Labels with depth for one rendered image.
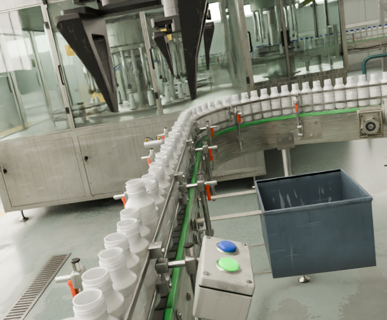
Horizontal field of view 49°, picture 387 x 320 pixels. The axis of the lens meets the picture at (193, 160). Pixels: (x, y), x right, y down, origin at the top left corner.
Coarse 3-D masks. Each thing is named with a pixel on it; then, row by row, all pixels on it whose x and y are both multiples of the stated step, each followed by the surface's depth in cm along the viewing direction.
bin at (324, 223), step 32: (256, 192) 149; (288, 192) 155; (320, 192) 155; (352, 192) 141; (288, 224) 126; (320, 224) 125; (352, 224) 125; (288, 256) 128; (320, 256) 128; (352, 256) 127
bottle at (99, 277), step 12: (84, 276) 58; (96, 276) 59; (108, 276) 57; (84, 288) 57; (96, 288) 56; (108, 288) 57; (108, 300) 57; (120, 300) 58; (108, 312) 56; (120, 312) 57
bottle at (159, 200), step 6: (150, 180) 98; (150, 186) 95; (156, 186) 97; (150, 192) 96; (156, 192) 96; (156, 198) 96; (162, 198) 98; (156, 204) 95; (162, 204) 97; (162, 222) 97; (168, 222) 99; (162, 228) 97; (168, 228) 98; (168, 234) 98
